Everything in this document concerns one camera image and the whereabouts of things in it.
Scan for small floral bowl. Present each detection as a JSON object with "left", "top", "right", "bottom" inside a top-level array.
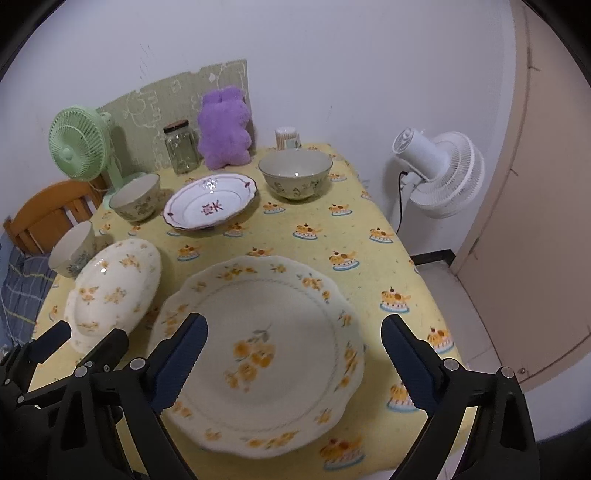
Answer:
[{"left": 48, "top": 221, "right": 96, "bottom": 278}]

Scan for glass jar dark lid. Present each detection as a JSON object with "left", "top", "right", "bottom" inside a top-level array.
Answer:
[{"left": 163, "top": 119, "right": 199, "bottom": 175}]

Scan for orange wooden headboard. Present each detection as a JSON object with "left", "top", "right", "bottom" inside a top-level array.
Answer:
[{"left": 3, "top": 179, "right": 106, "bottom": 255}]

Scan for white standing fan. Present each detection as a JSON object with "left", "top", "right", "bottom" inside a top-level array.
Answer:
[{"left": 393, "top": 128, "right": 485, "bottom": 219}]

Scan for green elephant pattern mat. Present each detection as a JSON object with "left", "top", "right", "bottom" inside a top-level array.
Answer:
[{"left": 98, "top": 59, "right": 249, "bottom": 176}]

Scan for green floral bowl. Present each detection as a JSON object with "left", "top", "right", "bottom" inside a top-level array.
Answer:
[
  {"left": 108, "top": 173, "right": 160, "bottom": 223},
  {"left": 259, "top": 149, "right": 332, "bottom": 201}
]

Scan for white red character plate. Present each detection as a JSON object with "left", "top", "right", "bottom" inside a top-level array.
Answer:
[{"left": 162, "top": 173, "right": 257, "bottom": 231}]

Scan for toothpick container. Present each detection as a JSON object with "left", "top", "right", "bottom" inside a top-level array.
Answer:
[{"left": 274, "top": 126, "right": 301, "bottom": 151}]

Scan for blue plaid pillow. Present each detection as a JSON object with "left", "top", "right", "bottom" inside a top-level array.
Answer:
[{"left": 1, "top": 246, "right": 56, "bottom": 353}]

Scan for green desk fan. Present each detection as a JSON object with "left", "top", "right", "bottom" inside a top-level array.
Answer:
[{"left": 48, "top": 105, "right": 144, "bottom": 209}]

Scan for purple plush toy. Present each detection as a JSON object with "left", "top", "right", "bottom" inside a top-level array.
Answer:
[{"left": 197, "top": 86, "right": 252, "bottom": 170}]

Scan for large yellow floral plate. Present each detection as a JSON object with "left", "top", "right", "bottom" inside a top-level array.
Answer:
[{"left": 149, "top": 256, "right": 365, "bottom": 459}]

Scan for black fan cable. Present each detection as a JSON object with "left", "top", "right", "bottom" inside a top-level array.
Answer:
[{"left": 396, "top": 171, "right": 409, "bottom": 232}]

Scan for yellow cake pattern tablecloth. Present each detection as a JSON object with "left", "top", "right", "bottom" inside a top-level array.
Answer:
[{"left": 28, "top": 141, "right": 478, "bottom": 480}]

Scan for oval yellow floral plate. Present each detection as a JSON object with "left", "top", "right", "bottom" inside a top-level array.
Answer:
[{"left": 64, "top": 239, "right": 161, "bottom": 354}]

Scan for beige door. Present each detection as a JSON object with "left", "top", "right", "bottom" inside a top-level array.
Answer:
[{"left": 456, "top": 1, "right": 590, "bottom": 390}]

